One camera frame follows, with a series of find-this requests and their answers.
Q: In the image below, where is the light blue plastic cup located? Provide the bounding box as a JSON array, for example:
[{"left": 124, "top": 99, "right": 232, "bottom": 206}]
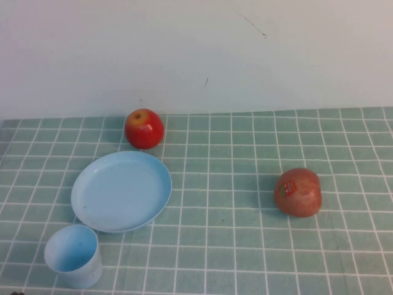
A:
[{"left": 44, "top": 224, "right": 104, "bottom": 289}]

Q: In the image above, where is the light blue round plate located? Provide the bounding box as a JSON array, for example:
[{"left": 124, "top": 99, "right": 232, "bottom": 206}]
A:
[{"left": 71, "top": 150, "right": 173, "bottom": 234}]

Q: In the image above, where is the shiny red yellow apple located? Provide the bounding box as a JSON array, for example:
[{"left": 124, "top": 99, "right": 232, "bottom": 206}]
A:
[{"left": 124, "top": 108, "right": 165, "bottom": 151}]

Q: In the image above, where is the green white checked tablecloth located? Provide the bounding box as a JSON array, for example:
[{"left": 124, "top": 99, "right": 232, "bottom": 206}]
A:
[{"left": 0, "top": 106, "right": 393, "bottom": 295}]

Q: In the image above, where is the dull red apple with sticker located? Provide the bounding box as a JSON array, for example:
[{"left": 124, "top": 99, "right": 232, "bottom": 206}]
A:
[{"left": 273, "top": 167, "right": 323, "bottom": 219}]

